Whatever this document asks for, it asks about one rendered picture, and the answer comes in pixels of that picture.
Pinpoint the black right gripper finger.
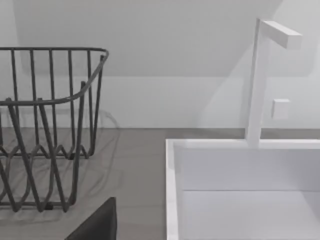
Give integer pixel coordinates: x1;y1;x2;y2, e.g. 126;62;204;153
64;196;117;240

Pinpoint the white sink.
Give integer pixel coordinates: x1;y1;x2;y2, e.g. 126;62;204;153
165;138;320;240

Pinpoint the tall white tap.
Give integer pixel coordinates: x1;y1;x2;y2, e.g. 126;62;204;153
244;17;303;148

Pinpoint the dark grey wire basket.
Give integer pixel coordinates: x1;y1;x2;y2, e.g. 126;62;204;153
0;46;110;213

